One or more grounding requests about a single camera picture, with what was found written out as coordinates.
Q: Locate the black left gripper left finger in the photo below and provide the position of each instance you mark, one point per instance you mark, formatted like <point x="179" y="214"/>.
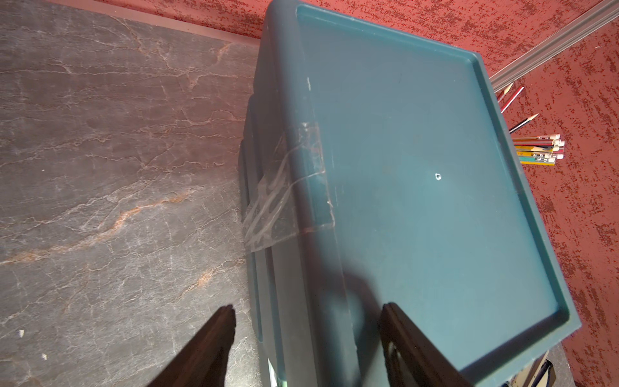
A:
<point x="203" y="361"/>

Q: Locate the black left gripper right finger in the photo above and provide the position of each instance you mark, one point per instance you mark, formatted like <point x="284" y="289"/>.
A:
<point x="410" y="358"/>

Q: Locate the dark teal drawer cabinet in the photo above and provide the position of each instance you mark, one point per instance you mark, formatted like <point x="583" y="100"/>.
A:
<point x="432" y="209"/>

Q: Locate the clear tape patch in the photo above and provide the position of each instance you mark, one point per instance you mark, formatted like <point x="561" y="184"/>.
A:
<point x="286" y="179"/>

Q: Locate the pens in cup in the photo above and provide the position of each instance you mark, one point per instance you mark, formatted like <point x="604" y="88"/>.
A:
<point x="540" y="150"/>

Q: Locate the right aluminium corner post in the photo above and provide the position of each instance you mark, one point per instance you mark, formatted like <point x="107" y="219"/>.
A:
<point x="594" y="19"/>

